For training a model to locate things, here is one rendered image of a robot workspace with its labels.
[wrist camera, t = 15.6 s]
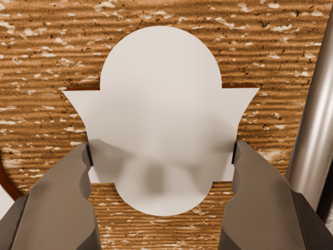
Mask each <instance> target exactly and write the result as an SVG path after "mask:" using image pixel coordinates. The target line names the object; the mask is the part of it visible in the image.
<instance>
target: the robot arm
mask: <svg viewBox="0 0 333 250"><path fill-rule="evenodd" d="M231 164H233V165H234V173H233V179H232V185H231V190H232V192H233V194H234V197H233V198H232V199H230V200H229V201H227V203H226V204H225V209H224V215H223V220H222V227H221V233H220V239H219V245H218V250H333V235H332V234H331V232H330V231H329V230H328V228H327V227H326V226H325V224H324V223H323V222H322V220H321V219H320V218H319V216H318V215H317V213H316V212H315V211H314V209H313V208H312V207H311V205H310V204H309V202H308V201H307V200H306V198H305V197H304V196H303V194H302V193H299V192H295V191H294V190H293V188H292V187H291V186H290V184H289V183H288V181H287V180H286V179H285V178H284V176H283V175H282V174H281V173H280V172H279V171H278V170H277V169H276V168H275V167H274V166H273V165H272V164H270V163H269V162H268V161H267V160H266V159H265V158H264V157H262V156H261V155H260V154H259V153H258V152H257V151H255V150H254V149H253V148H252V147H251V146H250V145H248V144H247V143H246V142H245V141H243V140H236V141H235V144H234V150H233V156H232V162H231ZM92 166H93V159H92V154H91V149H90V145H89V143H86V142H83V143H80V144H78V145H77V146H76V147H74V148H73V149H72V150H71V151H70V152H69V153H67V154H66V155H65V156H64V157H63V158H61V159H60V160H59V161H58V162H57V163H55V164H54V165H53V166H52V167H51V168H50V169H49V170H47V171H46V172H45V173H44V174H43V175H42V177H41V178H40V179H39V180H38V181H37V182H36V183H35V184H34V186H33V187H32V188H31V189H30V191H29V192H28V193H27V195H24V196H20V197H18V199H17V200H16V201H15V202H14V204H13V205H12V206H11V207H10V209H9V210H8V211H7V213H6V214H5V215H4V216H3V217H2V218H1V220H0V250H102V245H101V238H100V231H99V227H98V223H97V219H96V216H95V212H94V208H93V205H92V203H91V202H89V201H88V198H89V195H90V194H91V192H92V186H91V182H90V178H89V174H88V172H89V170H90V169H91V167H92Z"/></svg>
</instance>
